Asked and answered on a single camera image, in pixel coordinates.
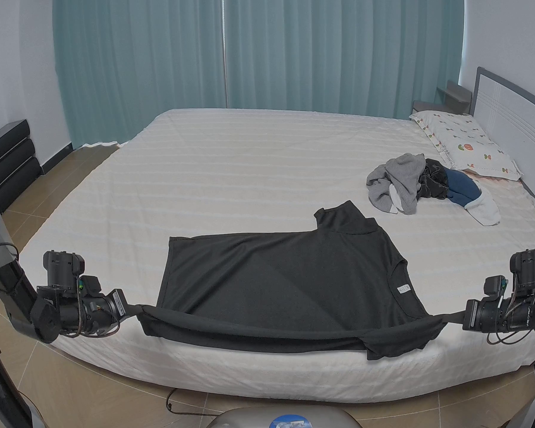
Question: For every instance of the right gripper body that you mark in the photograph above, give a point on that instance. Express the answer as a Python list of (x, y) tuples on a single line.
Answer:
[(486, 315)]

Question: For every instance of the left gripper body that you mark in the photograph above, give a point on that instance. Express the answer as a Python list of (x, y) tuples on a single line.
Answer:
[(102, 308)]

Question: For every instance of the black T-shirt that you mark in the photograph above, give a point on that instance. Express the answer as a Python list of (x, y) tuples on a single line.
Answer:
[(272, 274)]

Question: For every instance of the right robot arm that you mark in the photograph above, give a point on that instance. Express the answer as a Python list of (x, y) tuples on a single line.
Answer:
[(526, 265)]

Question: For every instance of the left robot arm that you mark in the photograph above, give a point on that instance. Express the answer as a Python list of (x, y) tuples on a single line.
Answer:
[(49, 314)]

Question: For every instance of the bed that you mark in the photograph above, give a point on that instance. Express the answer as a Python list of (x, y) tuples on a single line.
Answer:
[(249, 158)]

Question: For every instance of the white garment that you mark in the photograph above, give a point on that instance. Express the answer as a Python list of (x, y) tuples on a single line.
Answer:
[(486, 212)]

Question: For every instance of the dark blue garment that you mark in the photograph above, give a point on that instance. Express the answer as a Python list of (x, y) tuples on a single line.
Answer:
[(463, 190)]

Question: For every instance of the black glossy garment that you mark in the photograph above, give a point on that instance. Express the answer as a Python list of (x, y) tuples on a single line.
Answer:
[(434, 181)]

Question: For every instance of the grey garment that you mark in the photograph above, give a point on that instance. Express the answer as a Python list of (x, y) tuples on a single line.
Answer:
[(403, 172)]

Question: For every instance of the white printed pillow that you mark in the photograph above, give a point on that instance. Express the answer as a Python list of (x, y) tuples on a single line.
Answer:
[(468, 141)]

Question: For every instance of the grey bedside table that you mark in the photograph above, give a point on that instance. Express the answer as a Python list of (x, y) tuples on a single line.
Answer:
[(454, 92)]

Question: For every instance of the blue-green curtain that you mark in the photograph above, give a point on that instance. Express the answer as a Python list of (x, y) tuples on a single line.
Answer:
[(138, 51), (339, 38)]

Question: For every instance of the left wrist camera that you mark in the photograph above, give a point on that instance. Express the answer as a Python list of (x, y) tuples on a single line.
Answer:
[(89, 286)]

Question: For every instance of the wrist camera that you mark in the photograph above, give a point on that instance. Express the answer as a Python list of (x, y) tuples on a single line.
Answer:
[(89, 286), (495, 286)]

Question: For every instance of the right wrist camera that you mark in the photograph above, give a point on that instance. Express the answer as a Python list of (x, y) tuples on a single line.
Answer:
[(495, 286)]

